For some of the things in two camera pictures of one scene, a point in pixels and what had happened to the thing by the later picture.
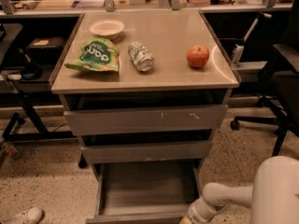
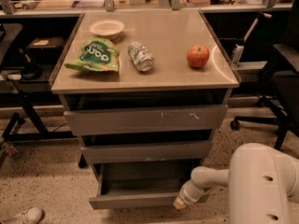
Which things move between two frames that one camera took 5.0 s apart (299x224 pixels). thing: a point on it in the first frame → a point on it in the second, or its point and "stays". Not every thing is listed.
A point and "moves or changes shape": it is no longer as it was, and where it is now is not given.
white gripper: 196,211 → 187,193
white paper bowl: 107,28 stays
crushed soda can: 140,56 stays
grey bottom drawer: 145,192 moves or changes shape
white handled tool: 238,49 stays
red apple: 197,56 stays
